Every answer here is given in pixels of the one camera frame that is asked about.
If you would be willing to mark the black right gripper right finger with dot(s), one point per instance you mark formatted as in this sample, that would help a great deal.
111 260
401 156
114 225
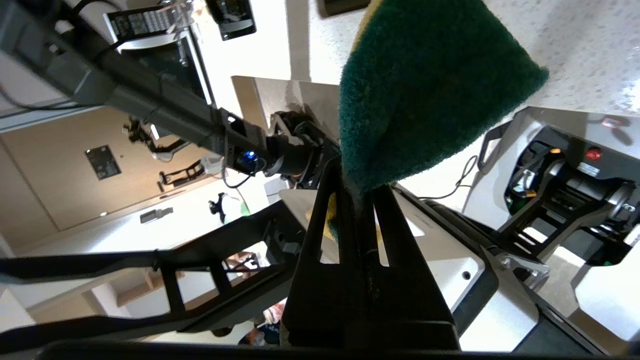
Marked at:
405 305

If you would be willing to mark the black built-in oven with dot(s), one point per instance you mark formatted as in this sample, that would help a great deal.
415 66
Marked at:
165 50

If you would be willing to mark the black induction cooktop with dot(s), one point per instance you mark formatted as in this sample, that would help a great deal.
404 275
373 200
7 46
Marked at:
232 17

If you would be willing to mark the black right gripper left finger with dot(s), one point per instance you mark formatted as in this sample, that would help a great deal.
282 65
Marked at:
320 300

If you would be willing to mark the white and black robot base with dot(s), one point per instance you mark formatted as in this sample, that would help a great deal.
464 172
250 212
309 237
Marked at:
550 210

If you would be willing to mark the green and white bag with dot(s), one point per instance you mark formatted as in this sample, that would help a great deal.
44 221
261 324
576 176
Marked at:
235 207

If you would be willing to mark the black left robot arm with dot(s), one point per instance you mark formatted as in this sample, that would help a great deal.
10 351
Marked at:
150 100

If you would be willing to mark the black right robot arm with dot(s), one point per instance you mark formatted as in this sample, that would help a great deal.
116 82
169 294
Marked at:
200 255

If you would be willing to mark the light wooden shelf unit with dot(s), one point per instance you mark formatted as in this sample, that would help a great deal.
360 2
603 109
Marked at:
135 290

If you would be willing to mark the white glossy cabinet front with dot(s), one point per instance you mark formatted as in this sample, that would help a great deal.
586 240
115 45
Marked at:
280 100

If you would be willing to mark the green and yellow sponge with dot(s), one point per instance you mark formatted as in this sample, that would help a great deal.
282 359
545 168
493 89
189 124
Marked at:
425 90

